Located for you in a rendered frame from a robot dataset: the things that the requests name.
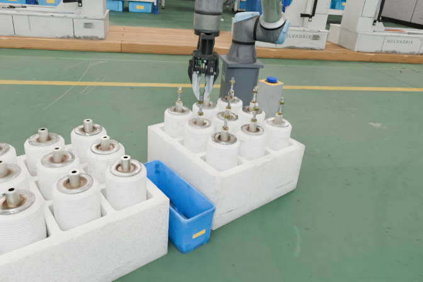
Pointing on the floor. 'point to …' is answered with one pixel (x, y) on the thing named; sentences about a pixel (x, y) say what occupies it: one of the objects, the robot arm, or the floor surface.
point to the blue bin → (182, 208)
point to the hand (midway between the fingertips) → (201, 95)
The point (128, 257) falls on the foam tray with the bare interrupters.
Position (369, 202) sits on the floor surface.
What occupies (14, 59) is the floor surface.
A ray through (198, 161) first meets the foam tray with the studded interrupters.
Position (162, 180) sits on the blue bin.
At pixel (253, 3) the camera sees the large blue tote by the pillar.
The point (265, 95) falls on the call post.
